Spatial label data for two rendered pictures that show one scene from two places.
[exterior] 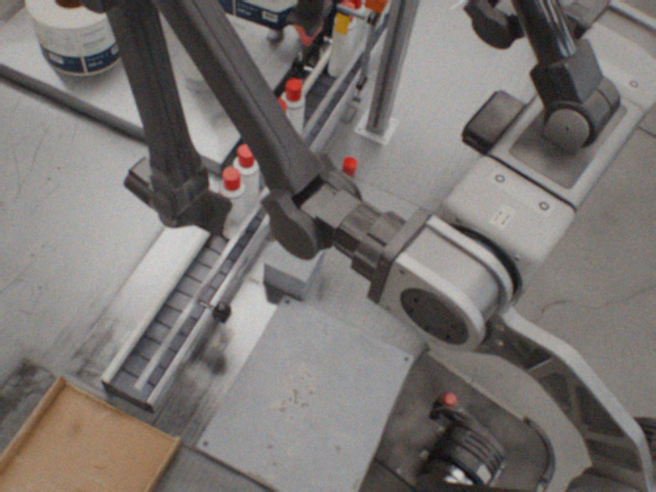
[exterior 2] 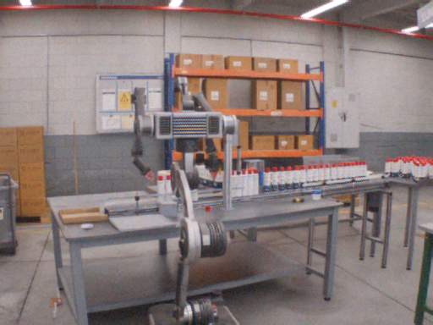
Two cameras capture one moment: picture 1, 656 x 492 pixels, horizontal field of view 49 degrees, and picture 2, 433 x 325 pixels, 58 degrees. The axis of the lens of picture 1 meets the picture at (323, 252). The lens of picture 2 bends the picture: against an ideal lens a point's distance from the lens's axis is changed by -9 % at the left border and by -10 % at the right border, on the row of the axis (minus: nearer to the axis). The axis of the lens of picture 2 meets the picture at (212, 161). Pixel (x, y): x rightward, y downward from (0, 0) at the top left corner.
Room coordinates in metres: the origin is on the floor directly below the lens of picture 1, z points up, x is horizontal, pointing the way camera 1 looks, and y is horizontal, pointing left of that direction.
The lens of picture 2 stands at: (-1.02, -2.20, 1.51)
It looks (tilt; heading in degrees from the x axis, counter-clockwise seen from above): 6 degrees down; 46
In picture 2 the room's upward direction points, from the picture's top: straight up
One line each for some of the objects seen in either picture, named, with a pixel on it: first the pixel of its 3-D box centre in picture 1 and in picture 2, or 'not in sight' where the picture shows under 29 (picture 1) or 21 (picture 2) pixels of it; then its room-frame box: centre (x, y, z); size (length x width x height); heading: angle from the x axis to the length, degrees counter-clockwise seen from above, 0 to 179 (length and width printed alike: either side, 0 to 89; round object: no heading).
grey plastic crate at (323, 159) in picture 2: not in sight; (331, 165); (3.52, 0.41, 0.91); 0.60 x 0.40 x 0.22; 155
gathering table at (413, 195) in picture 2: not in sight; (411, 216); (3.42, -0.71, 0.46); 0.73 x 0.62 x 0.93; 163
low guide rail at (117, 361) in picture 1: (247, 174); (175, 198); (0.93, 0.20, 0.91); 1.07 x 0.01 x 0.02; 163
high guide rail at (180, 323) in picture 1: (277, 174); (179, 193); (0.90, 0.13, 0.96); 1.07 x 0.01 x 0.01; 163
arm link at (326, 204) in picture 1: (321, 220); not in sight; (0.50, 0.01, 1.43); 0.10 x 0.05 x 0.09; 62
